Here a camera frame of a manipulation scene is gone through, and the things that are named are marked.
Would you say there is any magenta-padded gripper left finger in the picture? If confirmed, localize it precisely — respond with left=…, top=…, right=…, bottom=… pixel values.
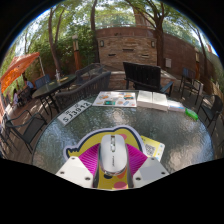
left=55, top=143, right=101, bottom=188

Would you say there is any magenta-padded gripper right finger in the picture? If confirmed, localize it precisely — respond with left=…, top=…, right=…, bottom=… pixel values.
left=125, top=143, right=170, bottom=189

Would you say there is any white computer mouse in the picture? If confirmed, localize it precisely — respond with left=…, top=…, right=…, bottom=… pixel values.
left=98, top=133, right=129, bottom=177

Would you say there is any yellow duck-shaped mouse pad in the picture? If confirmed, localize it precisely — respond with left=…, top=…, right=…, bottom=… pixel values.
left=63, top=125, right=148, bottom=191

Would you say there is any yellow printed card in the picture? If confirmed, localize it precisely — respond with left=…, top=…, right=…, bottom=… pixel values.
left=139, top=134, right=166, bottom=163

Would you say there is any white number plate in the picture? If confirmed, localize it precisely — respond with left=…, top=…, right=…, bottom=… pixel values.
left=56, top=99, right=93, bottom=126

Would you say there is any black metal garden chair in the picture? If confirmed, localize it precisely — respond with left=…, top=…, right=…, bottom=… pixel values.
left=4, top=109, right=48, bottom=154
left=196, top=94, right=224, bottom=134
left=179, top=67, right=203, bottom=98

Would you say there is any green tube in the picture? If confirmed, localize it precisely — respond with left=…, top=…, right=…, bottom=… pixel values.
left=184, top=108, right=199, bottom=122

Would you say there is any small white flat box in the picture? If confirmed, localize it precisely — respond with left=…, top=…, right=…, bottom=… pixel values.
left=167, top=99, right=186, bottom=113

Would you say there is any white open book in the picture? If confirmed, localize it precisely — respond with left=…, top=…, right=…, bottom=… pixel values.
left=136, top=89, right=169, bottom=112

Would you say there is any colourful printed sheet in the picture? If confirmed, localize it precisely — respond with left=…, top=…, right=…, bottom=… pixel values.
left=92, top=90, right=138, bottom=108

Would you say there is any dark wicker chair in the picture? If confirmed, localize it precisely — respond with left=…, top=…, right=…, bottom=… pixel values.
left=74, top=62, right=106, bottom=84
left=54, top=70, right=112, bottom=113

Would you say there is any dark round garden table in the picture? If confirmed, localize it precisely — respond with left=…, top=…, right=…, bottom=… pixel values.
left=32, top=73, right=78, bottom=114

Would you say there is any person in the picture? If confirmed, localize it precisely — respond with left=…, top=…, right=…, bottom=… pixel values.
left=22, top=77, right=34, bottom=91
left=12, top=88, right=20, bottom=105

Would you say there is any blue garden chair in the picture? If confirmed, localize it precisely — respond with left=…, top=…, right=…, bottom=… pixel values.
left=34, top=73, right=52, bottom=89

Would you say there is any black slatted bench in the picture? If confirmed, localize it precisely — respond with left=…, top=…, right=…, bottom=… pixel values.
left=122, top=61, right=174, bottom=98

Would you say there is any orange sunshade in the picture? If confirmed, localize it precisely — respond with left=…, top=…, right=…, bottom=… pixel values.
left=0, top=51, right=41, bottom=94

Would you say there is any wooden lamp post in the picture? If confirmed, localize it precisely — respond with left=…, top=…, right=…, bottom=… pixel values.
left=72, top=33, right=82, bottom=71
left=194, top=46, right=201, bottom=82

